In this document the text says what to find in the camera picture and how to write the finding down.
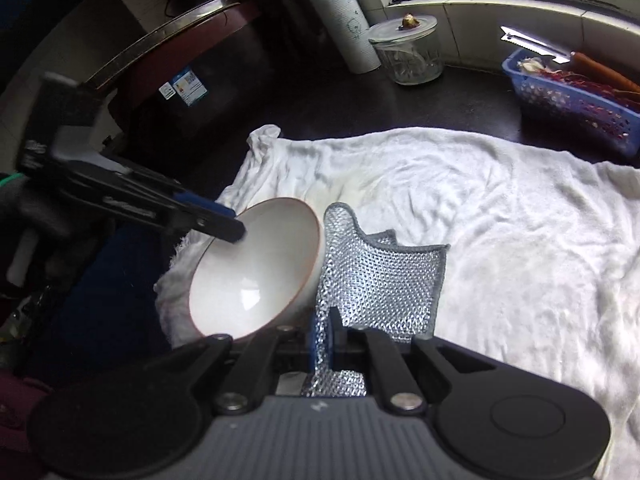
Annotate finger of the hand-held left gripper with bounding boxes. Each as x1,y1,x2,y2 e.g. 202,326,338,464
65,174,247,244
102,155,237,221

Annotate silver mesh dish cloth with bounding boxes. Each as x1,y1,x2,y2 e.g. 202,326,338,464
300,202,451,397

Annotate blue plastic basket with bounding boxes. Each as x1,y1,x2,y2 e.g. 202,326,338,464
501,49,640,157

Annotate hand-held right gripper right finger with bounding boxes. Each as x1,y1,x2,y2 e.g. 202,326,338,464
330,310,506,415

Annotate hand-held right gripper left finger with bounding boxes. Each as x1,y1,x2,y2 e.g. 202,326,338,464
150,307,333,415

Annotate white ceramic bowl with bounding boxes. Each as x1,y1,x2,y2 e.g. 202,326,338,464
189,197,326,343

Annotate orange carrot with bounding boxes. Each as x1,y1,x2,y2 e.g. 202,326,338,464
570,51,640,95

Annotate white paper towel roll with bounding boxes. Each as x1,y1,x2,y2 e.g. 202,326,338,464
306,0,383,75

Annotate white cloth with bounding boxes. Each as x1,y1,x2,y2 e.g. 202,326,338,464
154,125,640,480

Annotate dried red chillies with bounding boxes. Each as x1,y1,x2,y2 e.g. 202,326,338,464
545,70,640,100

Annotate dark red cooker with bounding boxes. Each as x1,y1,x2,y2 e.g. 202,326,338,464
85,0,266,161

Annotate glass jar with lid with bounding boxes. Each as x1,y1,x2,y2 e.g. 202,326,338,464
368,13,444,86

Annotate blue white sticker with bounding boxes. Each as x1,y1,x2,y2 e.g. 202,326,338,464
159,66,207,107

